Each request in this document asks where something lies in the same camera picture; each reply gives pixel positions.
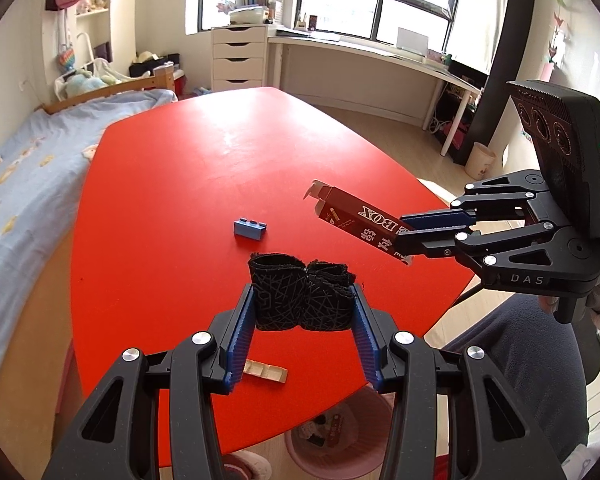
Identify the tall black panel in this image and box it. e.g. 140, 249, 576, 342
452, 0, 537, 166

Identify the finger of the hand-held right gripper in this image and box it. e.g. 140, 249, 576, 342
396, 222, 566, 266
405, 170, 551, 233

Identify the black patterned cloth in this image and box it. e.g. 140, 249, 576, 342
247, 252, 358, 333

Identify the small blue plastic block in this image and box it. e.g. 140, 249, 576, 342
232, 216, 268, 240

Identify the white drawer unit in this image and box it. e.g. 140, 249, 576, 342
211, 25, 268, 93

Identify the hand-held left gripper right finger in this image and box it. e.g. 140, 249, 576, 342
352, 290, 566, 480

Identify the white slipper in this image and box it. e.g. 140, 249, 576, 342
222, 450, 273, 480

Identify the person's right leg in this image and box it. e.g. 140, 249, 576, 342
425, 292, 591, 466

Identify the blue printed bedsheet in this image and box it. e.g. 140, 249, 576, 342
0, 87, 176, 411

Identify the white curved rack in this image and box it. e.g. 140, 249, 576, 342
55, 32, 133, 96

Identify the notched wooden piece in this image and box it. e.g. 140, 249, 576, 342
242, 358, 288, 385

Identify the paper crane garland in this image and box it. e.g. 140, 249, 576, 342
545, 0, 573, 81

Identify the white curved desk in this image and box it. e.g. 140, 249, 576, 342
267, 27, 482, 156

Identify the white standing card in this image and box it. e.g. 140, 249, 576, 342
396, 27, 430, 56

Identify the pink round trash bin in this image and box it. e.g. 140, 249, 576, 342
285, 385, 398, 478

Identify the teal plush toy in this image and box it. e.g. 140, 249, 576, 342
62, 72, 123, 98

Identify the white wall shelf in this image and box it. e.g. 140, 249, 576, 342
42, 0, 116, 86

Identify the white wastebasket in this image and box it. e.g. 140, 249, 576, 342
466, 141, 496, 181

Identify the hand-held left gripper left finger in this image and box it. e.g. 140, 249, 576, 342
40, 285, 258, 480

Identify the black bin with hat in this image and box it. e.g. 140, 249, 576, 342
129, 50, 182, 78

